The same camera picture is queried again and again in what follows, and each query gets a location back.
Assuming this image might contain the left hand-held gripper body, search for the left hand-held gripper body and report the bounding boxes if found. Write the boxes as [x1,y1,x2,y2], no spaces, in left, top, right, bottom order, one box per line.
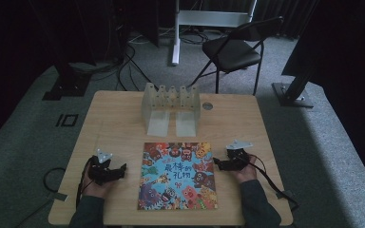
[87,147,122,186]

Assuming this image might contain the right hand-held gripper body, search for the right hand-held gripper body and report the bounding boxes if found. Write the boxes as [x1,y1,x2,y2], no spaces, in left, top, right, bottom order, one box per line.
[225,140,254,171]

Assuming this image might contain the colourful picture book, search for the colourful picture book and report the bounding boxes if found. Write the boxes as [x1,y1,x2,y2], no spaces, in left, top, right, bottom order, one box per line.
[137,142,219,212]

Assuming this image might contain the clear acrylic book rack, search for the clear acrylic book rack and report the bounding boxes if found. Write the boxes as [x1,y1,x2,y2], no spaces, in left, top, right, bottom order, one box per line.
[141,83,202,138]

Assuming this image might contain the person's left hand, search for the person's left hand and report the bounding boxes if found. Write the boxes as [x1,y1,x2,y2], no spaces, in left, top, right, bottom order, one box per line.
[82,170,119,200]

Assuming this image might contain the person's right hand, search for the person's right hand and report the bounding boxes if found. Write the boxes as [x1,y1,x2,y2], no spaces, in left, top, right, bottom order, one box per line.
[234,153,259,184]

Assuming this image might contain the grey tape piece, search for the grey tape piece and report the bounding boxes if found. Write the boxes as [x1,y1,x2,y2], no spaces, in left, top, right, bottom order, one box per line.
[47,191,68,202]

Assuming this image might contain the black floor tape marks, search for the black floor tape marks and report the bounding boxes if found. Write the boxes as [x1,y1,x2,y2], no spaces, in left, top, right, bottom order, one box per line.
[55,113,80,128]

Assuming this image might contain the black stand with bolted base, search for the black stand with bolted base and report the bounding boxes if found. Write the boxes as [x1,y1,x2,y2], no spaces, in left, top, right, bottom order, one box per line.
[271,0,321,109]

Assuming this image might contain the black stand with square base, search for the black stand with square base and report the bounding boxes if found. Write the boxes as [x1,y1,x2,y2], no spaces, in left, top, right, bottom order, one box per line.
[42,61,92,102]

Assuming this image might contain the black folding chair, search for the black folding chair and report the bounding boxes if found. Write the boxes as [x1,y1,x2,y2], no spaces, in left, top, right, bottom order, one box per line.
[188,16,284,96]

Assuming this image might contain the white metal stand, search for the white metal stand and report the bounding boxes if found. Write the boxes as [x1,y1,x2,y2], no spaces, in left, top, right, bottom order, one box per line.
[170,0,259,67]

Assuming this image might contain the left hand-held gripper cable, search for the left hand-held gripper cable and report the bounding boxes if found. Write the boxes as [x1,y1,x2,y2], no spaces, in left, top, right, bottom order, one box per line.
[75,158,93,209]

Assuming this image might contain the hand-held gripper cable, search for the hand-held gripper cable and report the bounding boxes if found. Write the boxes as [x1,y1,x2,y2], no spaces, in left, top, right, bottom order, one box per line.
[75,158,93,209]
[250,154,300,213]

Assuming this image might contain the right hand-held gripper cable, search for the right hand-held gripper cable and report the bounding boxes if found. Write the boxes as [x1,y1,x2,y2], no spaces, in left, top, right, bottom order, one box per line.
[250,154,300,213]

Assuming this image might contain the looped black floor cable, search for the looped black floor cable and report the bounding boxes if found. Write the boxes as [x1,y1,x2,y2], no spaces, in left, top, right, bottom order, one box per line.
[14,166,67,228]

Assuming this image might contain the bundle of black floor cables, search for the bundle of black floor cables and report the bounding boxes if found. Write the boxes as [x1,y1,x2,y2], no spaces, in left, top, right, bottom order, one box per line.
[75,28,160,93]

